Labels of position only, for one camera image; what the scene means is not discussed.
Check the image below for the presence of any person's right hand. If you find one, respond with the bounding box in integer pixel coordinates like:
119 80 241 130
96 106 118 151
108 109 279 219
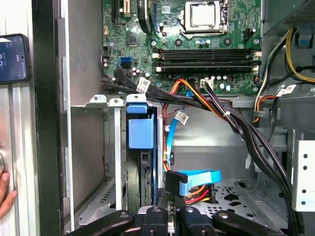
0 172 18 220

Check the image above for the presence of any grey power supply unit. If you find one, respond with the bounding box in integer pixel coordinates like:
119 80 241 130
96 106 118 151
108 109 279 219
262 0 315 32

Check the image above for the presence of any metal drive cage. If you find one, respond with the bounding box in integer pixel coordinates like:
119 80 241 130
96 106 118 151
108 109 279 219
286 127 315 213

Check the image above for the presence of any blue SATA wire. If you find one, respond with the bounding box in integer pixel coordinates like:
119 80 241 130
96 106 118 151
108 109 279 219
165 87 222 197

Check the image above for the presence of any silver CPU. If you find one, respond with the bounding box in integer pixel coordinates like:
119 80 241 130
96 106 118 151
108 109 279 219
191 4 217 27

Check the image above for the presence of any metal disk bay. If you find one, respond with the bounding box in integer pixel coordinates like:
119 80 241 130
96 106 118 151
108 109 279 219
70 94 165 226

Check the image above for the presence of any green motherboard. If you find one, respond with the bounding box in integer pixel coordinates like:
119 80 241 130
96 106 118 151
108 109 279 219
101 0 263 95

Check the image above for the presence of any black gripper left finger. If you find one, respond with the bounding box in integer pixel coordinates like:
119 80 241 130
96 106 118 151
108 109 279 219
63 196 174 236

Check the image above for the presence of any black cable bundle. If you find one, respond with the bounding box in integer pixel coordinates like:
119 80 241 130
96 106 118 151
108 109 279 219
101 70 305 236

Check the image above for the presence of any black smartphone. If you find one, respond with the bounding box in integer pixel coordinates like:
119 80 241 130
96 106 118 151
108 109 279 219
0 33 32 84

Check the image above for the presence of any black RAM slot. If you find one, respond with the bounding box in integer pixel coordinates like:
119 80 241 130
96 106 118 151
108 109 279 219
158 61 255 67
158 54 255 61
158 48 255 55
158 66 255 72

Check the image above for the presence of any black PC case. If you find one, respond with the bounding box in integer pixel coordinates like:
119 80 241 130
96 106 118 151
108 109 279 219
31 0 315 236

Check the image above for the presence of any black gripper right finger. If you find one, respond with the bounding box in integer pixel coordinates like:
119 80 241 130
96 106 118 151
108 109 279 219
173 195 284 236

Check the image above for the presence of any orange red power wire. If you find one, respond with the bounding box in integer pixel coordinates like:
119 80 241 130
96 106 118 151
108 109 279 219
162 78 232 206

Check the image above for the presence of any metal CPU socket cover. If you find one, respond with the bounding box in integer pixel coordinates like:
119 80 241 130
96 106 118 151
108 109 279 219
184 0 223 34

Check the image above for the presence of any blue plastic clip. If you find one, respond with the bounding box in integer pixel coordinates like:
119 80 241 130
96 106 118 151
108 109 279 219
294 30 315 48

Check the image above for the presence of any black graphics card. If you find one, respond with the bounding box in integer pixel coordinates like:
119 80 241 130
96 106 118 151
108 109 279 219
137 0 154 34

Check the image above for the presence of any hard disk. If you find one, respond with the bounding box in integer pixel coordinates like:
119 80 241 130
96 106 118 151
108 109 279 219
126 100 164 207

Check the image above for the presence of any black expansion slot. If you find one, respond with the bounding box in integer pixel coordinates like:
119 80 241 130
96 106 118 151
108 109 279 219
112 0 119 28

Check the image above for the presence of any yellow black power cable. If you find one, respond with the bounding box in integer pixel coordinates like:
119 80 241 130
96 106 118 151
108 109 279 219
254 27 315 99

